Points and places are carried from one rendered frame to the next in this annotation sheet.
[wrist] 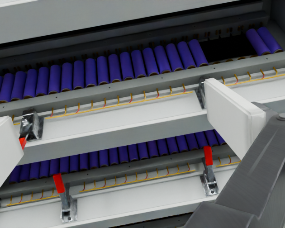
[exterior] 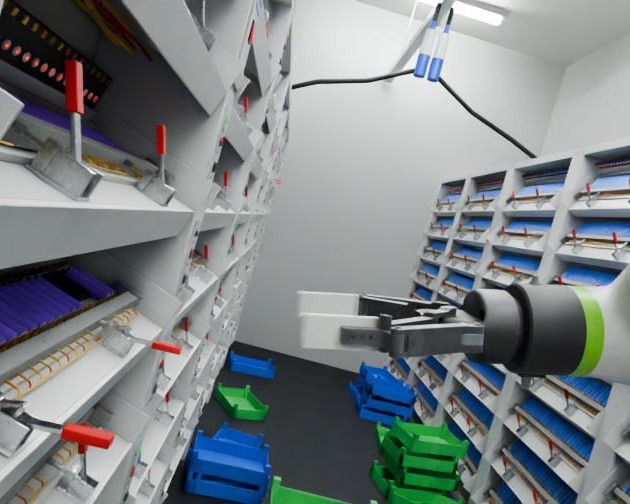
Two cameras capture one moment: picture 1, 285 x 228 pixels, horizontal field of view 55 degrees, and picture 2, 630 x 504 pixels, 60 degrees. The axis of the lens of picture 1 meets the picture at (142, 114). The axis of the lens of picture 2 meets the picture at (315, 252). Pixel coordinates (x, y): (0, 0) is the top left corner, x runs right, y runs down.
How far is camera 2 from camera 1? 0.59 m
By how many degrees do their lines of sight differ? 92
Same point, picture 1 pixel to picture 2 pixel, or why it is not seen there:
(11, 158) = (319, 338)
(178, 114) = (112, 367)
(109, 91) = (50, 345)
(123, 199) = not seen: outside the picture
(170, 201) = not seen: outside the picture
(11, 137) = (309, 327)
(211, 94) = (311, 297)
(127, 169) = not seen: outside the picture
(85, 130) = (61, 411)
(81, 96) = (29, 358)
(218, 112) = (321, 305)
